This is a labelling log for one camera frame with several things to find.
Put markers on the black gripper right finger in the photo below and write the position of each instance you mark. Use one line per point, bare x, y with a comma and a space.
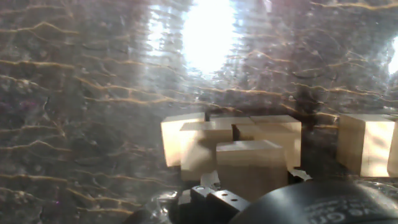
300, 174

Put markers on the dark marble pattern mat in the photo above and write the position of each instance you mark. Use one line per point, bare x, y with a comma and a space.
93, 93

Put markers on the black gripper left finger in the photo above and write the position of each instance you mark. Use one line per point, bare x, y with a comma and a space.
211, 205

